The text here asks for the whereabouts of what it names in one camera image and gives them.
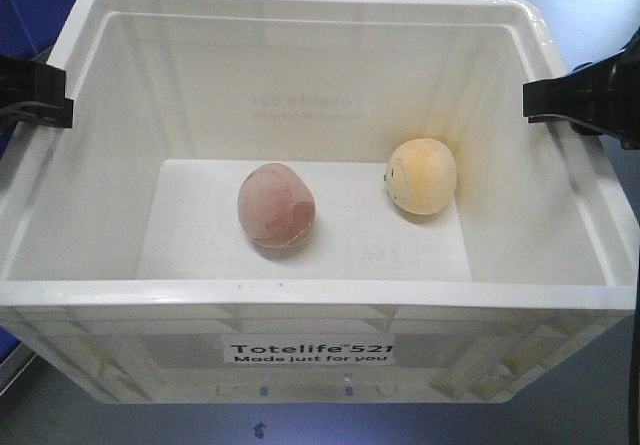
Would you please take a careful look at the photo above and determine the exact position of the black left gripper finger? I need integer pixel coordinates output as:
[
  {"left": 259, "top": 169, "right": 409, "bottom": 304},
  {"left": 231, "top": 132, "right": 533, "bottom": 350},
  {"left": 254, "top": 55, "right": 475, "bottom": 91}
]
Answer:
[{"left": 1, "top": 54, "right": 74, "bottom": 132}]

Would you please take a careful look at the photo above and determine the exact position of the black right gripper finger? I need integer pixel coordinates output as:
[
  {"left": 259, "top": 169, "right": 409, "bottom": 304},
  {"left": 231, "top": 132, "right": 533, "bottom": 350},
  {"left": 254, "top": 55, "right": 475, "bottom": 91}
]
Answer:
[{"left": 523, "top": 49, "right": 639, "bottom": 138}]

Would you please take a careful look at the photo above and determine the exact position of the yellow plush ball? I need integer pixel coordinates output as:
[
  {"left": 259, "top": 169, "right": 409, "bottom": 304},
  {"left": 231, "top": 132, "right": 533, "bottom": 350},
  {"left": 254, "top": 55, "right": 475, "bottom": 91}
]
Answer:
[{"left": 384, "top": 138, "right": 457, "bottom": 216}]

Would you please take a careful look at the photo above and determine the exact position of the white plastic Totelife tote box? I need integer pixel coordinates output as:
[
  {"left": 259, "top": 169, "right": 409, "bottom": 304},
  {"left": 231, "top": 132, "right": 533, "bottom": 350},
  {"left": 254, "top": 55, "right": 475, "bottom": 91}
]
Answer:
[{"left": 1, "top": 0, "right": 639, "bottom": 404}]

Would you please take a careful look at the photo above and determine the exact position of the pink plush ball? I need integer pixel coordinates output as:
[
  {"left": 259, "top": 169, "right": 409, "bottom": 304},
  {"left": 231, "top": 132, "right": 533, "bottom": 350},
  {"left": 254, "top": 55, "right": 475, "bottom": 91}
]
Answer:
[{"left": 237, "top": 163, "right": 316, "bottom": 248}]

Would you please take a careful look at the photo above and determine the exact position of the black cable right side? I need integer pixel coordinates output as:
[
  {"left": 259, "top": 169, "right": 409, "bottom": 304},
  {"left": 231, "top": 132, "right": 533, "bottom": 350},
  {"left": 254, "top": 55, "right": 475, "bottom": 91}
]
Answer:
[{"left": 624, "top": 284, "right": 640, "bottom": 445}]

